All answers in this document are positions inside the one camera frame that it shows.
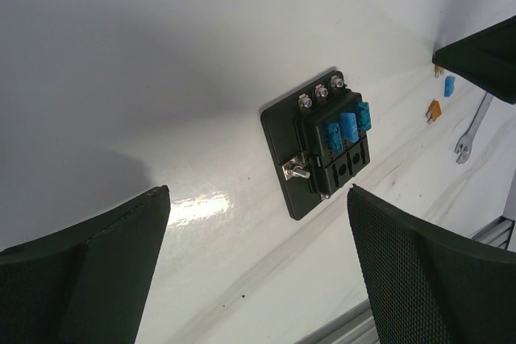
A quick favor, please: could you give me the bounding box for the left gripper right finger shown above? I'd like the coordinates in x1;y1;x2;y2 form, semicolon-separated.
346;184;516;344

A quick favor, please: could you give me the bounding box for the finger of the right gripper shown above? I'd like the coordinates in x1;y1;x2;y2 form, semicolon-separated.
432;17;516;105

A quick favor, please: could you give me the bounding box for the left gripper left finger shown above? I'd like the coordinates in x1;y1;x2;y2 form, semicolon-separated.
1;186;170;343

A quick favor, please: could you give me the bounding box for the orange fuse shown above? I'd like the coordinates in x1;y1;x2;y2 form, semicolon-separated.
434;65;444;78
425;100;442;124

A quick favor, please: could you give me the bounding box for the blue fuse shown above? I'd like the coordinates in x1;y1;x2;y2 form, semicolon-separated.
443;76;456;98
324;122;343;153
339;112;360;143
356;102;372;131

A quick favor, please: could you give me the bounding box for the black fuse box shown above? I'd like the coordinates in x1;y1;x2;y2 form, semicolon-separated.
260;69;371;221

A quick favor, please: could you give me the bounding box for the blue fuse on table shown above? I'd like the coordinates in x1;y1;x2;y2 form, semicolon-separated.
443;76;456;98

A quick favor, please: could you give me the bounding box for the silver wrench right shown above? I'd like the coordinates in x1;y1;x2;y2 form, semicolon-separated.
455;93;493;164

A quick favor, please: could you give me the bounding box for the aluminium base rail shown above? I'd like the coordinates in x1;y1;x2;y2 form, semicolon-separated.
296;214;516;344

